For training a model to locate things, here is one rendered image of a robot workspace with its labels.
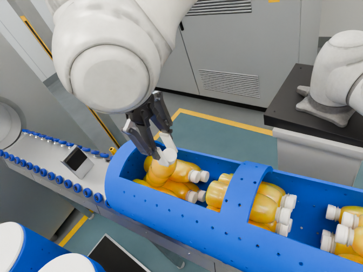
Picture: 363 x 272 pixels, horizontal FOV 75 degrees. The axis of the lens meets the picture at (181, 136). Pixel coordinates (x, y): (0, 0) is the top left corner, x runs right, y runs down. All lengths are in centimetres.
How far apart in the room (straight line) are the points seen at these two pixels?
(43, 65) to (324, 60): 488
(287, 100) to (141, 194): 69
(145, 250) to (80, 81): 187
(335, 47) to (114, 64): 75
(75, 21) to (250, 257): 55
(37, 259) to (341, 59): 129
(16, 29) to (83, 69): 493
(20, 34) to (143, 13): 493
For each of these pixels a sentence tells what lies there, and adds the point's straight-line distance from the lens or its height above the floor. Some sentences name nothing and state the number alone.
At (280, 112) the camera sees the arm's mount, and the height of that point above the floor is 105.
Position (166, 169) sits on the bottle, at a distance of 64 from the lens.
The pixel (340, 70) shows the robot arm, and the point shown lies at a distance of 88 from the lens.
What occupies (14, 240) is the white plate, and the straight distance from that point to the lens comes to 120.
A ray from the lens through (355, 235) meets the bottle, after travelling 63.
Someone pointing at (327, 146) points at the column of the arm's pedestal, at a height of 99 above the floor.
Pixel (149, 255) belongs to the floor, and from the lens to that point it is 201.
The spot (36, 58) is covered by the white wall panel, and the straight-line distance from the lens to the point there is 524.
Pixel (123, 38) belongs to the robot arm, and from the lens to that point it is 23.
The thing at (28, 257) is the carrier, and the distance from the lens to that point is 118.
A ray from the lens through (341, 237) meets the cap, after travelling 63.
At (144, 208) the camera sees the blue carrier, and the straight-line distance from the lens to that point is 73.
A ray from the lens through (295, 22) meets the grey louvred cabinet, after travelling 195.
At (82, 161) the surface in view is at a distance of 127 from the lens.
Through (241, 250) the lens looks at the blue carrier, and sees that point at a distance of 61.
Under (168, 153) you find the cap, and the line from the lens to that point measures 62.
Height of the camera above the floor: 174
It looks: 43 degrees down
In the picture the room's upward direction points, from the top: 24 degrees counter-clockwise
